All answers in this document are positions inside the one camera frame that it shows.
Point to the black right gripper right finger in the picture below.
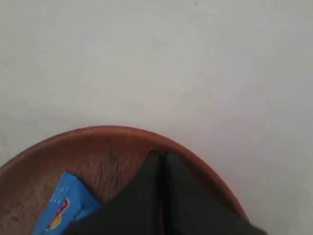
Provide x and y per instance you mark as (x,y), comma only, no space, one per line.
(189,210)

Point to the brown round plate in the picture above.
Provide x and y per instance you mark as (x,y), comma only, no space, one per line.
(105,158)

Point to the blue chips bag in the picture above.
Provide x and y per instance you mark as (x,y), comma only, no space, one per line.
(69,202)

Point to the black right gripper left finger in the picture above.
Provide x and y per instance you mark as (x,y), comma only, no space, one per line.
(135,210)

